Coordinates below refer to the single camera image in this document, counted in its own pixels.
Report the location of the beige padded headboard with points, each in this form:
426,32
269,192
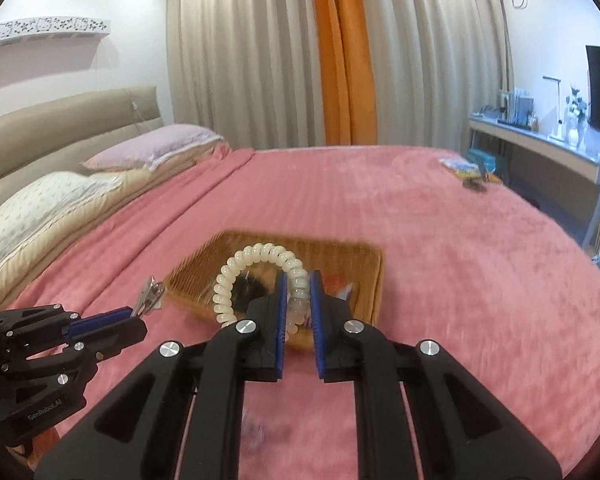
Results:
65,120

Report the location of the orange curtain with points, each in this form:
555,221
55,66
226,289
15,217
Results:
345,60

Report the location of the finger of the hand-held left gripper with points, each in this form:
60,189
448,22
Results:
95,325
115,335

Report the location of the white cutout wall shelf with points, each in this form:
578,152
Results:
45,30

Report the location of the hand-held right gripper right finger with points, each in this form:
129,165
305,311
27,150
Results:
405,400

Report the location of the beige curtain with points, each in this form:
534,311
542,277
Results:
240,50
430,50

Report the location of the white vase with flowers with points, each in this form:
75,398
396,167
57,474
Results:
575,130

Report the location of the lilac pillow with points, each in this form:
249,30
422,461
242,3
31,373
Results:
155,145

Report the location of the beige folded quilt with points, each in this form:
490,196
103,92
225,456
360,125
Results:
145,185

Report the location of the silver metal hair clip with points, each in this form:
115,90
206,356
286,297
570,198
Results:
150,297

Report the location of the pink fleece blanket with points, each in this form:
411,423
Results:
455,270

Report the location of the brown wicker basket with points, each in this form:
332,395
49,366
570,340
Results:
350,265

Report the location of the teal storage box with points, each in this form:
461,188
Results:
482,160

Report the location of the white floral pillow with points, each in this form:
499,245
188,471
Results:
45,205

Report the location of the person's left forearm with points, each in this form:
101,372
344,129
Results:
47,445

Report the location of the white desk lamp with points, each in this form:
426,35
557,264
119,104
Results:
557,110

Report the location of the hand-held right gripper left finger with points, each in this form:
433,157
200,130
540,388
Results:
215,390

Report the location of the white desk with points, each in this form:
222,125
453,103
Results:
530,147

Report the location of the books on desk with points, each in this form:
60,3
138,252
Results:
520,110

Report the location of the colourful small things on bed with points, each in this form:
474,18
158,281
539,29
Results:
467,170

